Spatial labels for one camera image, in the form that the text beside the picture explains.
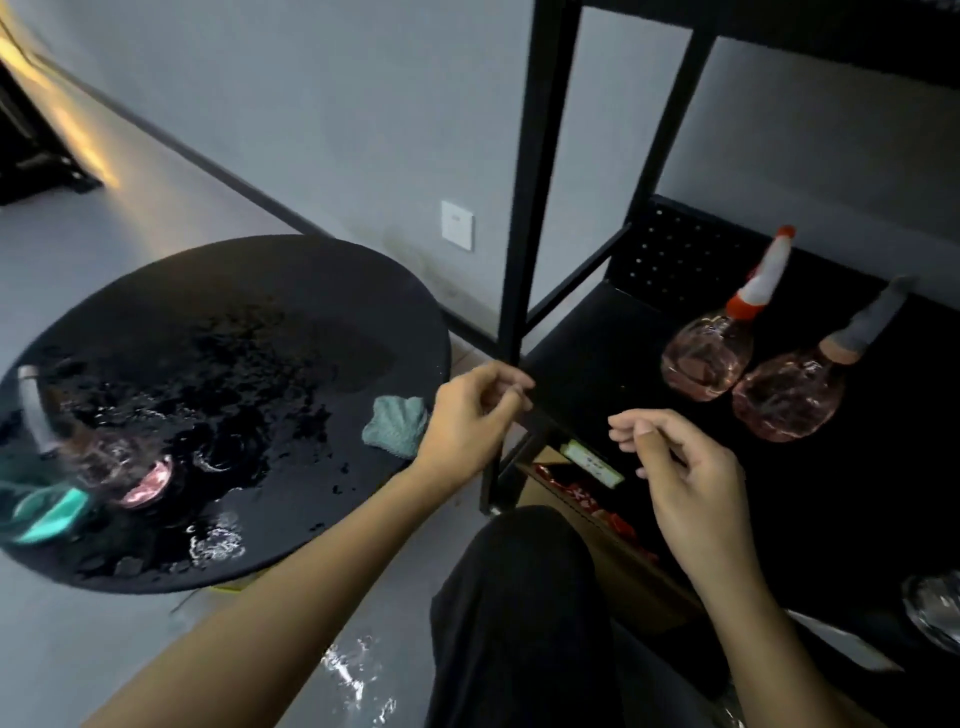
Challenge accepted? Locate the green cleaning cloth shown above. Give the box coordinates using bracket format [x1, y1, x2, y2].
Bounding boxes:
[361, 395, 430, 460]

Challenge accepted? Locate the green white label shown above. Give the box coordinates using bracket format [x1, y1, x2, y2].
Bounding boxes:
[558, 440, 626, 490]

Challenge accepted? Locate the green spray bottle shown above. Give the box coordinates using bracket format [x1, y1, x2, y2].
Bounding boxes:
[0, 479, 91, 547]

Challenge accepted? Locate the clear glass jar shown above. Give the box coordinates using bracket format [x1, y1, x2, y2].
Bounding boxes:
[899, 569, 960, 654]

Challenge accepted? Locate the black cable weight machine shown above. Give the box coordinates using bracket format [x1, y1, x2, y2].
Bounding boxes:
[0, 59, 103, 208]

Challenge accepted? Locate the brown cardboard box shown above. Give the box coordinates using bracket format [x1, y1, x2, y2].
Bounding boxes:
[513, 446, 706, 639]

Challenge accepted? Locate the person's right hand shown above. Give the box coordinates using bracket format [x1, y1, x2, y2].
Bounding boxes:
[607, 408, 766, 594]

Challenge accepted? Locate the yellow barrel base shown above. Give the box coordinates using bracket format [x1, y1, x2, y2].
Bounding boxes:
[209, 569, 268, 595]

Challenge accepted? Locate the round black table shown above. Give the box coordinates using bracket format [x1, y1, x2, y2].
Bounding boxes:
[0, 234, 452, 596]

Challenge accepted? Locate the pink spray bottle grey nozzle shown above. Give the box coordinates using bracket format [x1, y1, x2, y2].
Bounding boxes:
[16, 365, 175, 511]
[731, 275, 920, 444]

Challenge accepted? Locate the white wall socket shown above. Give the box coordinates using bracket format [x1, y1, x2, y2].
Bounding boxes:
[440, 199, 476, 253]

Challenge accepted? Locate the black metal rack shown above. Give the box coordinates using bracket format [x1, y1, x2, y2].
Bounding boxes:
[479, 0, 960, 728]

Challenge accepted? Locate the person's left hand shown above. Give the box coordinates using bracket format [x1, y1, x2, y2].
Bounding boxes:
[412, 361, 538, 493]

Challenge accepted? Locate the pink bottle orange white nozzle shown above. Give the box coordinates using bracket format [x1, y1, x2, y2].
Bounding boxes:
[659, 224, 798, 403]

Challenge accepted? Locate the person's left forearm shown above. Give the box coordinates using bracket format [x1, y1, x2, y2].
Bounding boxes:
[82, 464, 451, 728]

